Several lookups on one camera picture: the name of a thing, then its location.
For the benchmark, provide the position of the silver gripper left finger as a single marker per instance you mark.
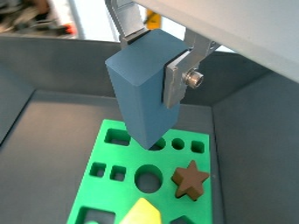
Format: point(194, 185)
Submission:
point(126, 19)

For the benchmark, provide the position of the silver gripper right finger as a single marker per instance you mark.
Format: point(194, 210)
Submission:
point(180, 72)

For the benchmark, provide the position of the blue rectangular block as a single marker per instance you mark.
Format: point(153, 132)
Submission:
point(136, 74)

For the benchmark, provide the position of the green shape sorter board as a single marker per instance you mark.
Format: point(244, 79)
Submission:
point(124, 173)

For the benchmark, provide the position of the brown star block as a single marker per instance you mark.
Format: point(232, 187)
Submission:
point(188, 179)

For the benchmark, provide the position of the yellow rounded block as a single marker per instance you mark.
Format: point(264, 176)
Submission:
point(142, 213)

